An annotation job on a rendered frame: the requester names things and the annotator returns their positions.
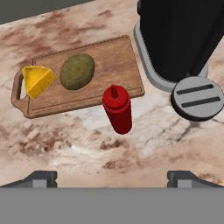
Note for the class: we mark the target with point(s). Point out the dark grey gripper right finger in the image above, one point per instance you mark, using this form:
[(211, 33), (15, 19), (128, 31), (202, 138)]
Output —
[(182, 178)]

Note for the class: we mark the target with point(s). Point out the red condiment bottle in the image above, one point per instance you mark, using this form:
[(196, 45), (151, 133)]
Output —
[(119, 112)]

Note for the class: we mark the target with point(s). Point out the black and grey coffee machine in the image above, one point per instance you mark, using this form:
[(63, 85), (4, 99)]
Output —
[(178, 38)]

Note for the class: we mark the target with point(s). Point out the brown wooden cutting board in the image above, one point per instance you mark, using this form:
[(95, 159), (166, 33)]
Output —
[(108, 70)]

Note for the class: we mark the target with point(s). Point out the yellow cheese wedge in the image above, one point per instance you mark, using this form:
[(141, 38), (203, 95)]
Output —
[(36, 80)]

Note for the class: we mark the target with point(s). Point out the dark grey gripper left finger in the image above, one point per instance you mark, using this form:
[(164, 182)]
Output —
[(40, 178)]

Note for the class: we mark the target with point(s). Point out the brown-green potato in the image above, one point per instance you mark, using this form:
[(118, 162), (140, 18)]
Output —
[(77, 71)]

